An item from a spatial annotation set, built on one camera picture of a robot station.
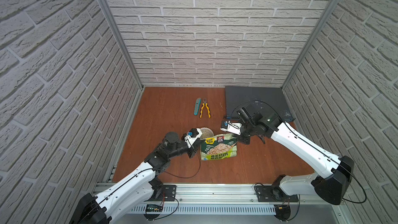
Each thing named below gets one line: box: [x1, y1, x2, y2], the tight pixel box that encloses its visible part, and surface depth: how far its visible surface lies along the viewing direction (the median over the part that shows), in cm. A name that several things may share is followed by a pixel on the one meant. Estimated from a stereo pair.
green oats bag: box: [200, 133, 238, 161], surface depth 78 cm
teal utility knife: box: [193, 97, 202, 116], surface depth 109 cm
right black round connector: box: [273, 204, 291, 222], surface depth 72 cm
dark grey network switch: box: [223, 85, 296, 122], surface depth 113 cm
